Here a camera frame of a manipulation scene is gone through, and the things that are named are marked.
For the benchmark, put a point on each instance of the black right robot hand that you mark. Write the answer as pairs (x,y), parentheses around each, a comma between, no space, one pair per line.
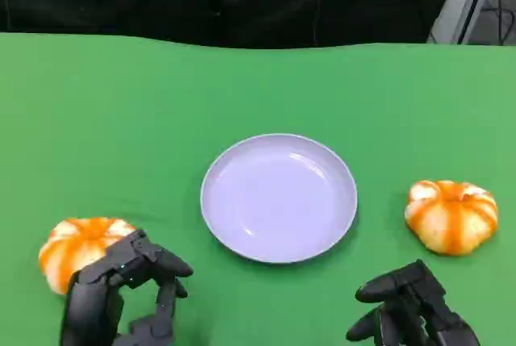
(415,301)

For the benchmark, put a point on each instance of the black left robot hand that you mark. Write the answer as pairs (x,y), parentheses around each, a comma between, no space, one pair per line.
(92,301)

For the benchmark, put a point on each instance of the orange white toy bread roll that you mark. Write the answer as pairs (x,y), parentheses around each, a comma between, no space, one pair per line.
(76,245)
(451,217)

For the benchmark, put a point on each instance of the lilac plate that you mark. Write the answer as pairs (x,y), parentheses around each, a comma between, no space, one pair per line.
(279,198)

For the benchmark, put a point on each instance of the grey metal frame post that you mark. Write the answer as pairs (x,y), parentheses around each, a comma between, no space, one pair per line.
(463,3)

